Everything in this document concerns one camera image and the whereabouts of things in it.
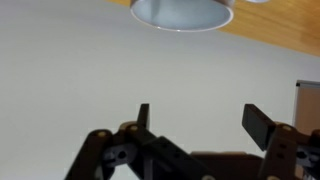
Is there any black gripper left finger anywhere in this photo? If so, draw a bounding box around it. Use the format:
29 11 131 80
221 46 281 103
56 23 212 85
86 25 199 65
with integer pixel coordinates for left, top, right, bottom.
63 103 216 180

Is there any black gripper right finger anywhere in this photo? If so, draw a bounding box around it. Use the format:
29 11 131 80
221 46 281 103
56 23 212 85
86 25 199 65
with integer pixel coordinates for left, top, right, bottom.
241 103 320 180

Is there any white ceramic mug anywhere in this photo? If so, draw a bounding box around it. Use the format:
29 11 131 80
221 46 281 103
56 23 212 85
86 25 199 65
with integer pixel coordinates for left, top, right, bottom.
129 0 235 33

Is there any brown cork board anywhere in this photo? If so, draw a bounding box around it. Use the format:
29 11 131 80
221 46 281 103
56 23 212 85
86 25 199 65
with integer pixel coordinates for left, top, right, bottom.
294 79 320 180

